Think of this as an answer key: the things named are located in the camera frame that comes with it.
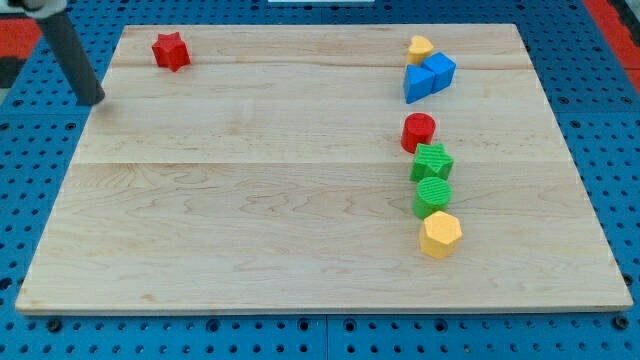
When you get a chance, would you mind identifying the red star block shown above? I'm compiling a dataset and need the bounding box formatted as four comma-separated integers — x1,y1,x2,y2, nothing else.
152,32,191,72

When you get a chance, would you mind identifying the blue triangle block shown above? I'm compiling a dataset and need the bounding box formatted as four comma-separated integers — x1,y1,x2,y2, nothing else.
403,64,435,104

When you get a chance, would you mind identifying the blue cube block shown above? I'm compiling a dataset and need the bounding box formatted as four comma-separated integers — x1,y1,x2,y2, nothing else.
421,52,456,93

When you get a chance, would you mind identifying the yellow heart block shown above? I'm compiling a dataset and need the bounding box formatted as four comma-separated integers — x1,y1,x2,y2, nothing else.
406,35,435,66

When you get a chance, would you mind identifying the yellow hexagon block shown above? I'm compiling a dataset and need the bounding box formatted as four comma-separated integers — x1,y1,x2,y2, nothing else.
419,211,463,259

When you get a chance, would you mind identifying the grey cylindrical pointer stick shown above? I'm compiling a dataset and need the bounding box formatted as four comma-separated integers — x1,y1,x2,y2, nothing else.
36,10,105,106

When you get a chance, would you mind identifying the green star block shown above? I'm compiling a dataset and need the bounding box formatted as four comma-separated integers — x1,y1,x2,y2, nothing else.
409,143,455,182

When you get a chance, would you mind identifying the green cylinder block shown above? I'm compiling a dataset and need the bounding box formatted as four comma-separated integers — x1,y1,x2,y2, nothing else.
413,177,452,219

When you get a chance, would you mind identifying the red cylinder block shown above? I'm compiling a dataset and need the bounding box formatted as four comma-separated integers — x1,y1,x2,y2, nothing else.
401,113,437,153

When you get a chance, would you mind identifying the light wooden board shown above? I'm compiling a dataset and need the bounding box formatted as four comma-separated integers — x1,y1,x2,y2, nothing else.
15,24,633,316

